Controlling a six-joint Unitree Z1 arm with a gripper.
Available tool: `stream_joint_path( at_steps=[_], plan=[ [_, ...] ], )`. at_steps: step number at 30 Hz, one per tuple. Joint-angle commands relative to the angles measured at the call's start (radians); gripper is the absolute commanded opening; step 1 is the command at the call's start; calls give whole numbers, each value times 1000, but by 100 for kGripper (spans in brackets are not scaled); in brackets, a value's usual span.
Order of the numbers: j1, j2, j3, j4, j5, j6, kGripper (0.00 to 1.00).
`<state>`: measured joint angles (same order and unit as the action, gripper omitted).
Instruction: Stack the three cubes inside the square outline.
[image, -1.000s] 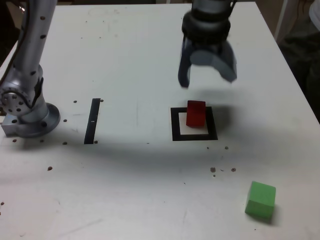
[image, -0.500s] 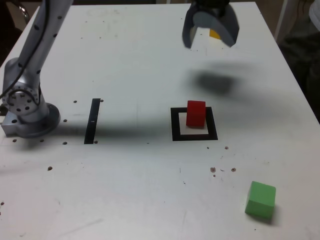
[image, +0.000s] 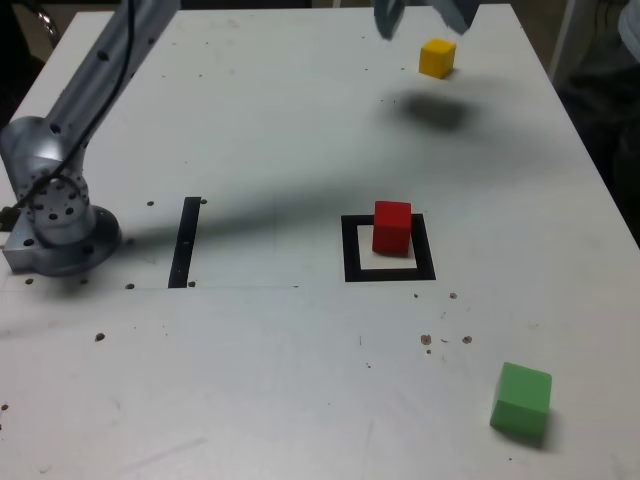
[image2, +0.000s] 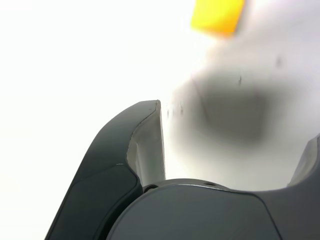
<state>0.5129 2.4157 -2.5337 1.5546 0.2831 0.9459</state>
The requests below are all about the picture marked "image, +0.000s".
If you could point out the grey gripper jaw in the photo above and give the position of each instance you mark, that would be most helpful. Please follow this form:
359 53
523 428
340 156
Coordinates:
390 17
459 14

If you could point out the yellow cube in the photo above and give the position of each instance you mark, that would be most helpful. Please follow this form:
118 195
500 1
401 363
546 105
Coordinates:
436 59

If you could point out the red cube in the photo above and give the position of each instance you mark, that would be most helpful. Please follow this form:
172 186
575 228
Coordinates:
391 230

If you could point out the green cube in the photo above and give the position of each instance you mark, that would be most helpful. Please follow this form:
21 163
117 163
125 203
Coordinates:
520 400

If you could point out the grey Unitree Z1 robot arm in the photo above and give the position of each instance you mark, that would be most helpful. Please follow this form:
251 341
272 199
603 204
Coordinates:
65 140

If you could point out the black tape square outline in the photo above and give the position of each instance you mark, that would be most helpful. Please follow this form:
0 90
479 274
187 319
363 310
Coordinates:
350 250

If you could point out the white furniture leg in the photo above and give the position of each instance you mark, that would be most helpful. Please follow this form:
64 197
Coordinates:
562 35

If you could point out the white round container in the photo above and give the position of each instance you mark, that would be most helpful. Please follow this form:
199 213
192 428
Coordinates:
631 30

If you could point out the black tape strip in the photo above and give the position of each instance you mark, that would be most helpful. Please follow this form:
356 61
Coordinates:
184 245

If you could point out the metal chair frame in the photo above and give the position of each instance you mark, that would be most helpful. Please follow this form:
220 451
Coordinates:
48 22

